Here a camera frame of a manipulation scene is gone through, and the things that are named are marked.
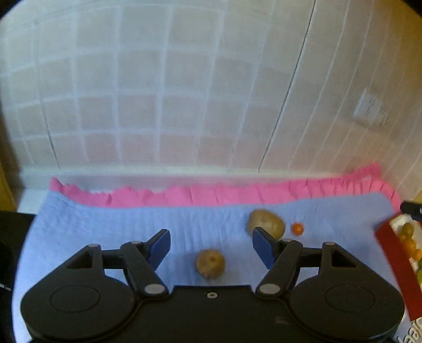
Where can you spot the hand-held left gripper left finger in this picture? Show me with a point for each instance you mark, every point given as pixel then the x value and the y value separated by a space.
pixel 161 244

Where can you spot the orange mandarin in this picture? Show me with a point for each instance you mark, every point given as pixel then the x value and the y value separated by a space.
pixel 417 254
pixel 409 244

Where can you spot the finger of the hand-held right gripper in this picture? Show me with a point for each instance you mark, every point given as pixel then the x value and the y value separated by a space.
pixel 412 208

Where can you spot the small brown kiwi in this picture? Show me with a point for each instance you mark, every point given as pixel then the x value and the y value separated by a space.
pixel 210 263

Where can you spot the red box with white inside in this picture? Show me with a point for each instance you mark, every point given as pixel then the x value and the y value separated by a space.
pixel 395 260

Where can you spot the white printed package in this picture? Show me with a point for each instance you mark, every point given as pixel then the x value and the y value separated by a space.
pixel 412 331

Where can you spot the white wall socket silver frame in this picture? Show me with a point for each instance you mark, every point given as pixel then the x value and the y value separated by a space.
pixel 384 115

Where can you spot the brown wooden panel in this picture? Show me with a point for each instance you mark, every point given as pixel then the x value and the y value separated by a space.
pixel 5 188

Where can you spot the large brown potato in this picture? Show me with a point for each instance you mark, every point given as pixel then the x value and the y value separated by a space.
pixel 268 222

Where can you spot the green apple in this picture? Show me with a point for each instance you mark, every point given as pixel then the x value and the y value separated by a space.
pixel 419 277
pixel 407 228

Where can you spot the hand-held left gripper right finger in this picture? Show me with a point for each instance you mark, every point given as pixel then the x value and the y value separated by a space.
pixel 263 247

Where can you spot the blue mat with pink frill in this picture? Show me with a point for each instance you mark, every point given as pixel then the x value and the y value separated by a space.
pixel 132 221

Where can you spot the dark object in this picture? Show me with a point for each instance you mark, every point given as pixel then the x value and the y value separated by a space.
pixel 13 250

